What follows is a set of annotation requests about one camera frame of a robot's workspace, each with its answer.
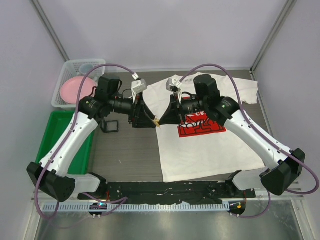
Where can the green plastic tray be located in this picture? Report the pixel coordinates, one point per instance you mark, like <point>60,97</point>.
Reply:
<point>57,124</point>

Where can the pink plate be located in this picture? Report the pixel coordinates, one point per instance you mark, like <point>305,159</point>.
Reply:
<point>70,89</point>

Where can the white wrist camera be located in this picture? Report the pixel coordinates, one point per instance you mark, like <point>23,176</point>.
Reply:
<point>174,86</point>
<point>137,86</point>

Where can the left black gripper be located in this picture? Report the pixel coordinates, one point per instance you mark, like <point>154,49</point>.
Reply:
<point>141,116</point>

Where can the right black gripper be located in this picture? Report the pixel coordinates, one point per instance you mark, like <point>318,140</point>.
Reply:
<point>173,115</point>

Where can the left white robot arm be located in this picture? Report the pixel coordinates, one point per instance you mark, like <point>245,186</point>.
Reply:
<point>51,175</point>

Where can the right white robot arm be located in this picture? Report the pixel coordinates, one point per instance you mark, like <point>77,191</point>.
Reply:
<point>283,165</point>

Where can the light blue cup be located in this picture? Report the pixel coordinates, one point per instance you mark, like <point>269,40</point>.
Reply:
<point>85,68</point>

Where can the white plastic basket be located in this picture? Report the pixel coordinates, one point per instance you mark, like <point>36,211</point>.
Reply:
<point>68,71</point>

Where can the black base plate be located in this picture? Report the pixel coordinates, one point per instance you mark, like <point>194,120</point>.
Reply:
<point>191,192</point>

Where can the white slotted cable duct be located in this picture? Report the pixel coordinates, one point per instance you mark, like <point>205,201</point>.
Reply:
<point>90,206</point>

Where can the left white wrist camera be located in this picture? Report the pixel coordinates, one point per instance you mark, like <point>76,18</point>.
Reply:
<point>137,86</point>

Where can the gold flower brooch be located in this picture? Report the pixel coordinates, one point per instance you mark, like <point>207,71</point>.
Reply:
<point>157,123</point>

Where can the black brooch box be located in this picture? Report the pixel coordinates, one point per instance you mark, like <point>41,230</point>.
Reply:
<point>109,126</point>

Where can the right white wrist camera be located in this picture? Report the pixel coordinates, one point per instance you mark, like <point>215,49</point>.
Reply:
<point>174,86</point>

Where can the white printed t-shirt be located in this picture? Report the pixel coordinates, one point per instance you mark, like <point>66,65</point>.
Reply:
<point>201,148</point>

